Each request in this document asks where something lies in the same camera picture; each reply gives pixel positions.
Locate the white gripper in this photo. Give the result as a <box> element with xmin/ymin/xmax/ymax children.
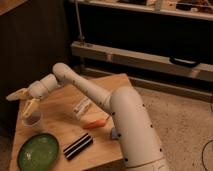
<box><xmin>6</xmin><ymin>81</ymin><xmax>45</xmax><ymax>118</ymax></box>

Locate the black white striped eraser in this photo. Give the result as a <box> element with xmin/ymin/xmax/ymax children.
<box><xmin>63</xmin><ymin>133</ymin><xmax>93</xmax><ymax>161</ymax></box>

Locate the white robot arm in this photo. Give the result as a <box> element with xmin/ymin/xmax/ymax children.
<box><xmin>6</xmin><ymin>63</ymin><xmax>170</xmax><ymax>171</ymax></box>

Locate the green plate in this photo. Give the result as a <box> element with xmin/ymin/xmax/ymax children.
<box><xmin>17</xmin><ymin>133</ymin><xmax>59</xmax><ymax>171</ymax></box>

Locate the small white box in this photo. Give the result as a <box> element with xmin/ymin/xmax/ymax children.
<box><xmin>73</xmin><ymin>98</ymin><xmax>91</xmax><ymax>114</ymax></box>

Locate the wooden table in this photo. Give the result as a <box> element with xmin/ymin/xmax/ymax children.
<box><xmin>8</xmin><ymin>73</ymin><xmax>134</xmax><ymax>171</ymax></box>

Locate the orange toy carrot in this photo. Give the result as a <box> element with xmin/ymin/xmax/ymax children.
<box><xmin>82</xmin><ymin>117</ymin><xmax>109</xmax><ymax>129</ymax></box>

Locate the metal pole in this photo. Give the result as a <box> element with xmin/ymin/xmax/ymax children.
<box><xmin>74</xmin><ymin>0</ymin><xmax>86</xmax><ymax>46</ymax></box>

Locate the black cable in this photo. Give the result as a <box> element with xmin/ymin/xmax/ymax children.
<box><xmin>201</xmin><ymin>139</ymin><xmax>213</xmax><ymax>171</ymax></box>

